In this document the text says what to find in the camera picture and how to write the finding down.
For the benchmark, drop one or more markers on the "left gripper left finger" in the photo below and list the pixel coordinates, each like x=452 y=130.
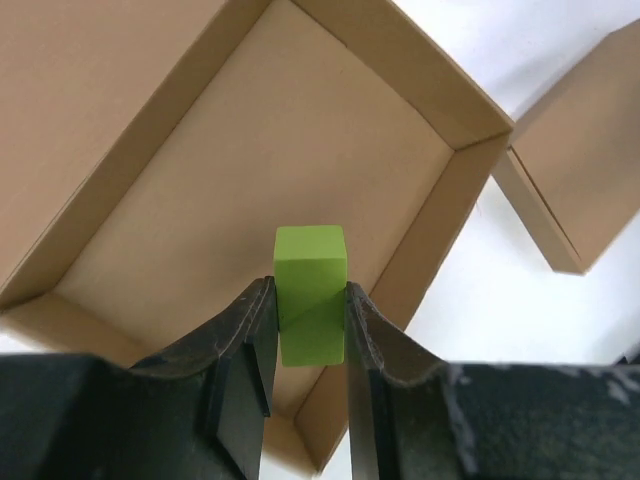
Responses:
x=194 y=410

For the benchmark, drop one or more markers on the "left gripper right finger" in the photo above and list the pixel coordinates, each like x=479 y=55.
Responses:
x=413 y=415

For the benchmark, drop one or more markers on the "green block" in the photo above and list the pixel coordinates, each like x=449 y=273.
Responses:
x=310 y=271

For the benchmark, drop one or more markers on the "large cardboard box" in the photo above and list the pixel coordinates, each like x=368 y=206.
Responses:
x=150 y=150

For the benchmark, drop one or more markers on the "flat cardboard box near right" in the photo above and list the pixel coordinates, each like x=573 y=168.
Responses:
x=571 y=172

